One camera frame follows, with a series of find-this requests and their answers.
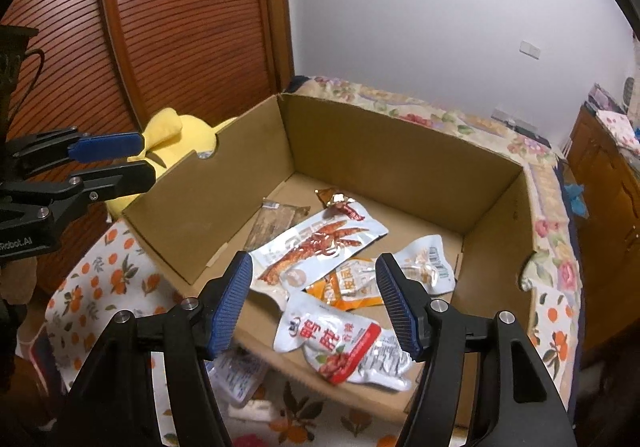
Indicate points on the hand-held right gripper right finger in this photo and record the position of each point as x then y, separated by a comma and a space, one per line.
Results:
400, 312

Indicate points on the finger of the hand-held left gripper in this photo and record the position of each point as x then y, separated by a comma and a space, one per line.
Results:
107, 147
120, 179

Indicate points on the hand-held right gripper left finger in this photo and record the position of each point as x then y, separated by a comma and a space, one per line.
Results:
230, 307

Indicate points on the orange clear snack packet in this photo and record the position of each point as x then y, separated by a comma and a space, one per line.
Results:
345, 287

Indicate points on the white red snack packet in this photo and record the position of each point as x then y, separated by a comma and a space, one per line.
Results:
330, 337

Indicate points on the clear brown snack packet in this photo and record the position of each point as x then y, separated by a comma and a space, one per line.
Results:
272, 227

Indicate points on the white chicken feet snack packet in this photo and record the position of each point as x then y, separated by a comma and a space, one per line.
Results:
320, 242

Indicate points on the small brown snack wrapper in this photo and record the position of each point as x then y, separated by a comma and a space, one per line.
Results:
330, 197

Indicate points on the brown cardboard box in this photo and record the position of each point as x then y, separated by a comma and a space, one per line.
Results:
400, 167

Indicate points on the yellow plush toy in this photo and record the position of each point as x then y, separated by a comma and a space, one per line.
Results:
170, 127

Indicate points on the grey white snack packet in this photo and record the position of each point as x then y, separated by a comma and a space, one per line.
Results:
237, 374

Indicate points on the orange fruit printed blanket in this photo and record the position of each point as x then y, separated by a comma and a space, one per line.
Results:
100, 277

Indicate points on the brown slatted wooden wardrobe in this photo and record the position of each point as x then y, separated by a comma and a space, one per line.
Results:
190, 27

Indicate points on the blue cloth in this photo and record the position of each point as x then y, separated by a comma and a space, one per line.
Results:
576, 197

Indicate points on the brown wooden cabinet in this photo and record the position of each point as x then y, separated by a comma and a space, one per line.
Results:
605, 207

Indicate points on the folded floral cloth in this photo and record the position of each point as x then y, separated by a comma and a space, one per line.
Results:
620, 127

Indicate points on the small standing fan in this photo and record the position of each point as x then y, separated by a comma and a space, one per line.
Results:
629, 92

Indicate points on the white wall switch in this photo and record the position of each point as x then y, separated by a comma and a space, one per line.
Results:
529, 49

